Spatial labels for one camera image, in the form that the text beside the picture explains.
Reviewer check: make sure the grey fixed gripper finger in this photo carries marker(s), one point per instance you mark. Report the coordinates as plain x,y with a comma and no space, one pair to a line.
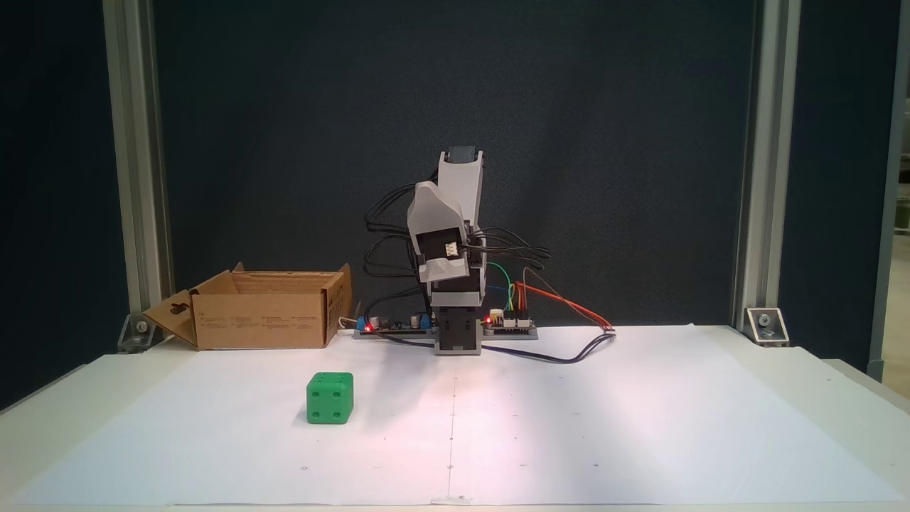
432,208

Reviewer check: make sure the green dice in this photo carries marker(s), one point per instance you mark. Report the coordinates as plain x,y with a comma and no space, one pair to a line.
329,400

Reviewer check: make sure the circuit board with blue parts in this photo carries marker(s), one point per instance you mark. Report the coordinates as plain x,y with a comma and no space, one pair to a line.
398,327

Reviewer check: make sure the circuit board with white connector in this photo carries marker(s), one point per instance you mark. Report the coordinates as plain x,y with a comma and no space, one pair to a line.
512,327

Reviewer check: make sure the brown cardboard box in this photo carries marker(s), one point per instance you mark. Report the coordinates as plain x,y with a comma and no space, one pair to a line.
259,320

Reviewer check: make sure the aluminium profile post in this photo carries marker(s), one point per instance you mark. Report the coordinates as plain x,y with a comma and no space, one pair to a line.
766,178
138,178

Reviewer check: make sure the metal corner bracket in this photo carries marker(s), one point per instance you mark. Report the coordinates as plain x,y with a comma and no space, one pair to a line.
138,334
766,326

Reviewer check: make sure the slim grey metal post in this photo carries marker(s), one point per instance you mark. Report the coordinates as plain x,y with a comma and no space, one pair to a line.
889,213

